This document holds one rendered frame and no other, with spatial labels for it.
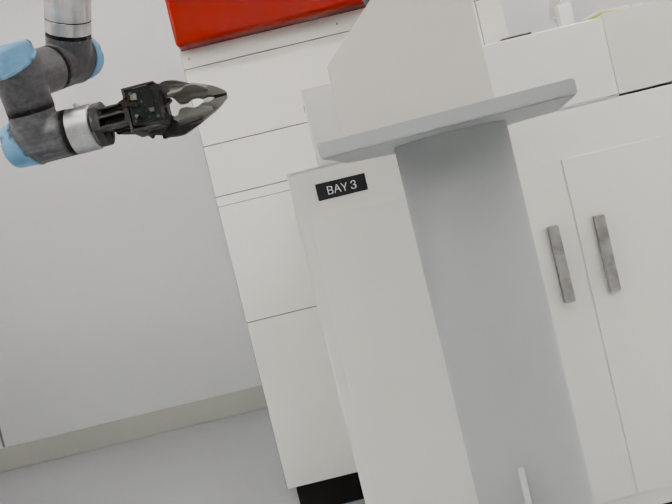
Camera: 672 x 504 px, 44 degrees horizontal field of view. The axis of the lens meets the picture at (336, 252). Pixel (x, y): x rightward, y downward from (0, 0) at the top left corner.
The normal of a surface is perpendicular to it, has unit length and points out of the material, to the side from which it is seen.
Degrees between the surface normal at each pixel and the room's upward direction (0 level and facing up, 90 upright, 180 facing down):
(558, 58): 90
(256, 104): 90
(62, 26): 116
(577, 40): 90
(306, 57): 90
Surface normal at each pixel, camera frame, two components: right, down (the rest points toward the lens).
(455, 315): -0.67, 0.19
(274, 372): 0.03, 0.04
